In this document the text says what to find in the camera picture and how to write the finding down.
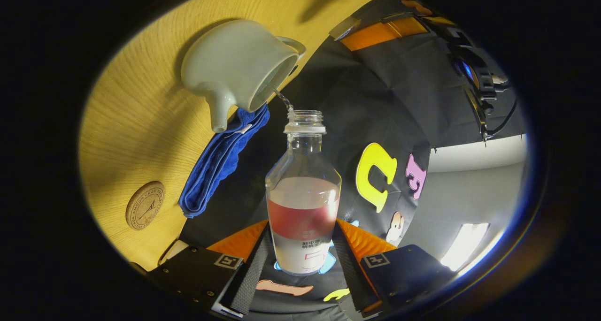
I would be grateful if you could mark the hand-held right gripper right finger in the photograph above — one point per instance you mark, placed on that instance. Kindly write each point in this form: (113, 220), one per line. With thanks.
(350, 274)

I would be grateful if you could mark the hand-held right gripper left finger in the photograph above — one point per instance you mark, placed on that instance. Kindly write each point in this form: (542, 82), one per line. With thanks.
(253, 274)

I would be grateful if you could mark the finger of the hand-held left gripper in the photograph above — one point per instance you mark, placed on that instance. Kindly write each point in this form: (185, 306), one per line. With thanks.
(385, 32)
(415, 4)

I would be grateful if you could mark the clear water bottle red label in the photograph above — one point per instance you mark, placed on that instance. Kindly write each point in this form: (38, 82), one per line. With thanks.
(303, 203)

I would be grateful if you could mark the round cork coaster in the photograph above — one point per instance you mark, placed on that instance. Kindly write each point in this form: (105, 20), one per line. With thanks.
(145, 205)

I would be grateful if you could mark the white ceramic teacup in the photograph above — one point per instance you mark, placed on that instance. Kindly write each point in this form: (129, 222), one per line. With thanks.
(230, 63)

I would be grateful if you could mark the blue folded towel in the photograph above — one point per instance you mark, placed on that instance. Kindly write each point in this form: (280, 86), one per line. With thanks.
(220, 166)

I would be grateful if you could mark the ceiling light panel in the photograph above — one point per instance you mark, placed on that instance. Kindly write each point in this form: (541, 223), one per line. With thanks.
(465, 246)

